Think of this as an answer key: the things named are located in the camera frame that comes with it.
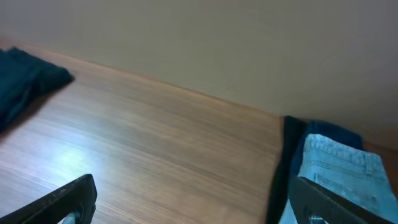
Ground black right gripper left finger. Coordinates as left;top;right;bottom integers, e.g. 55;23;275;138
1;174;97;224

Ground light blue denim shorts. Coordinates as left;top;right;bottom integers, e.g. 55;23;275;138
298;134;397;223

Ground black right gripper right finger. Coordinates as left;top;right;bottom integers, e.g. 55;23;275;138
289;175;395;224

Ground blue garment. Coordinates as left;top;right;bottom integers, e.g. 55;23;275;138
284;119;365;180

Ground dark navy garment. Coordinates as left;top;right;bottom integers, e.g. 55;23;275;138
265;116;307;224

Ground black shorts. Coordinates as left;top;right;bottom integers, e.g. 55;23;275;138
1;47;75;130

